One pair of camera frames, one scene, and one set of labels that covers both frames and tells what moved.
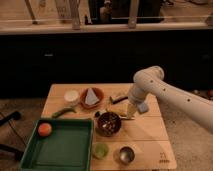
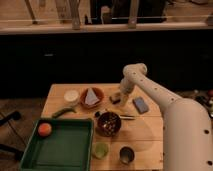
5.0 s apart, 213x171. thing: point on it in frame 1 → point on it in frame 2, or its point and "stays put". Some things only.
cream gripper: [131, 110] → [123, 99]
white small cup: [72, 96] stays put
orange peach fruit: [44, 129] stays put
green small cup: [100, 150] stays put
